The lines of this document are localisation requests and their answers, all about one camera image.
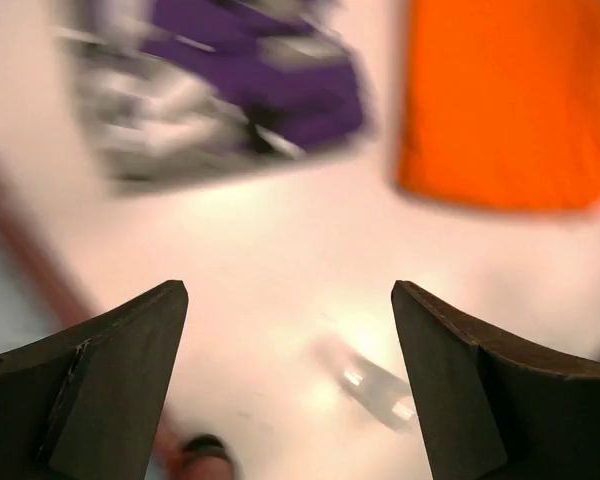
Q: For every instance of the orange garment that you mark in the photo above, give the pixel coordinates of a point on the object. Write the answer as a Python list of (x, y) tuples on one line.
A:
[(502, 104)]

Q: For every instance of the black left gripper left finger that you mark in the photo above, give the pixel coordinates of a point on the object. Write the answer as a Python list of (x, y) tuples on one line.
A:
[(85, 403)]

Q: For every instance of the red hard-shell suitcase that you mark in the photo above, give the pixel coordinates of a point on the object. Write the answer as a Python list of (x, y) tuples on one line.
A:
[(36, 299)]

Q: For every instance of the small clear bottle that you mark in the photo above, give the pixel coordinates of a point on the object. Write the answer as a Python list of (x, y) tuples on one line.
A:
[(385, 396)]

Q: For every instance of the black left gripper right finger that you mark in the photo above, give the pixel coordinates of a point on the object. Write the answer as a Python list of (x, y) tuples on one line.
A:
[(493, 405)]

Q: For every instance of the purple camouflage garment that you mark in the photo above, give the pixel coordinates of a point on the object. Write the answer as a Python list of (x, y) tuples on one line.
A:
[(168, 92)]

